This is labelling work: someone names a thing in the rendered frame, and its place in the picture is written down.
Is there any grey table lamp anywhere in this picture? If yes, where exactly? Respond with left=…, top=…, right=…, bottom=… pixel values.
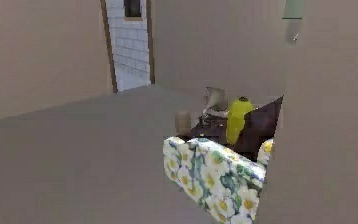
left=202, top=86, right=230, bottom=119

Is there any yellow vase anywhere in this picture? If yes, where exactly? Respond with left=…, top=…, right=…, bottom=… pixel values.
left=225, top=96, right=255, bottom=146

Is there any white flowered sofa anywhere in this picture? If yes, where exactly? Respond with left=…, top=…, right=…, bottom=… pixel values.
left=162, top=135, right=275, bottom=224

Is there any dark brown side table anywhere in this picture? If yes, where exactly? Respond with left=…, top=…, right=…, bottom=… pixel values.
left=180, top=95, right=285, bottom=162

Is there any brown framed doorway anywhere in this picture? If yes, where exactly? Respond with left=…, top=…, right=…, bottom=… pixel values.
left=99, top=0, right=156, bottom=94

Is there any dark framed window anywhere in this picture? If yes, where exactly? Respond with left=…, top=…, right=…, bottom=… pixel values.
left=122, top=0, right=145, bottom=22

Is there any pale green wall panel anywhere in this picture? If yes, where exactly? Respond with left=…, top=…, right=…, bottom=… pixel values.
left=281, top=0, right=307, bottom=43

